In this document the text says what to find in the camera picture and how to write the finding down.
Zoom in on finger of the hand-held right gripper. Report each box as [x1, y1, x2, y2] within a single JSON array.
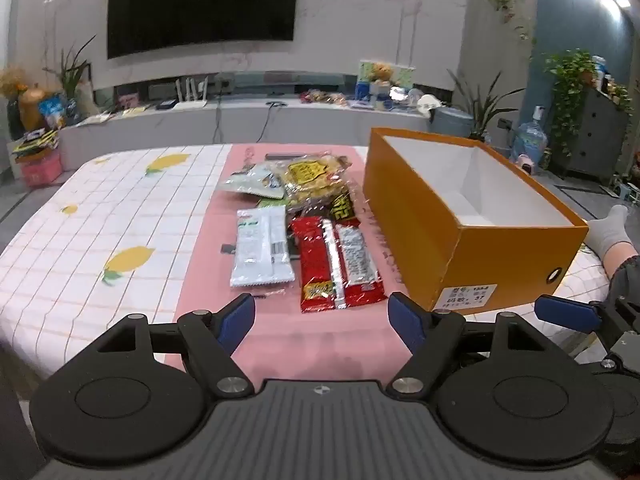
[[534, 295, 603, 333]]

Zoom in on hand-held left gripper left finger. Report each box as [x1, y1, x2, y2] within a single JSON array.
[[97, 292, 257, 401]]

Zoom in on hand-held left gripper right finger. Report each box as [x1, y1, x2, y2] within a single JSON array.
[[386, 292, 551, 399]]

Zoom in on white silver snack packet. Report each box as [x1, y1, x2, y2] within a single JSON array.
[[230, 205, 296, 288]]

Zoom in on red snack packet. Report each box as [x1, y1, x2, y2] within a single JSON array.
[[290, 216, 388, 315]]

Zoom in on orange cardboard box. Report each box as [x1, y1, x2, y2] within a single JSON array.
[[362, 127, 590, 317]]

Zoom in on black yellow snack packet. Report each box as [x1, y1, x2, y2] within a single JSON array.
[[320, 187, 362, 223]]

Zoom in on pale blue nut packet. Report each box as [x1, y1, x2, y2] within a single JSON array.
[[217, 162, 287, 200]]

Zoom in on yellow waffle snack packet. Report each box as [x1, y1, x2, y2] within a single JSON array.
[[277, 152, 353, 211]]

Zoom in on pink table mat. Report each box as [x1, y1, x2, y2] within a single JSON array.
[[162, 144, 468, 383]]

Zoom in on person's foot in grey sock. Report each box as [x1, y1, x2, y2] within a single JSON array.
[[585, 204, 640, 281]]

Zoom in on blue water bottle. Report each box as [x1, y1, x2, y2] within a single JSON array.
[[512, 120, 548, 166]]

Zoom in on grey cabinet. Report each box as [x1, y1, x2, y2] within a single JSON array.
[[565, 85, 630, 178]]

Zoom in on lemon print tablecloth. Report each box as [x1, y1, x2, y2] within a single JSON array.
[[0, 142, 613, 396]]

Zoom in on grey tv counter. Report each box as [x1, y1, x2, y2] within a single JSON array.
[[57, 95, 436, 171]]

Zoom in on grey trash bin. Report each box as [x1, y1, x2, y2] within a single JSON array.
[[431, 105, 475, 138]]

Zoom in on potted long-leaf plant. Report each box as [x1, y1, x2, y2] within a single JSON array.
[[447, 70, 523, 143]]

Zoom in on white router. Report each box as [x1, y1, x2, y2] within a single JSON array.
[[174, 75, 210, 110]]

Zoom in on blue white mug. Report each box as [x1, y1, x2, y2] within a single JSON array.
[[371, 81, 392, 111]]

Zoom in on trailing green plant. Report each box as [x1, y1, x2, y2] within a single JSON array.
[[542, 49, 596, 156]]

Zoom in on pile of wrapped candies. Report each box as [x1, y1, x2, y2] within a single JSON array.
[[299, 89, 348, 107]]

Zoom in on pink storage box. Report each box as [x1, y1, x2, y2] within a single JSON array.
[[19, 152, 63, 188]]

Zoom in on pile of colourful packets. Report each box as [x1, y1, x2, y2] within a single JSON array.
[[11, 129, 61, 161]]

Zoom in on golden vase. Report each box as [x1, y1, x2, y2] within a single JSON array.
[[20, 87, 51, 131]]

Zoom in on green leafy potted plant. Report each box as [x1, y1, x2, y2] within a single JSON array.
[[42, 35, 98, 111]]

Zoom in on hanging vine plant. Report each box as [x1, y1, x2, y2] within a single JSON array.
[[477, 0, 533, 41]]

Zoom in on black television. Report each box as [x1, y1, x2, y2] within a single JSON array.
[[106, 0, 301, 60]]

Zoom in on dried yellow flowers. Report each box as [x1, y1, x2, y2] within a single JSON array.
[[0, 65, 31, 101]]

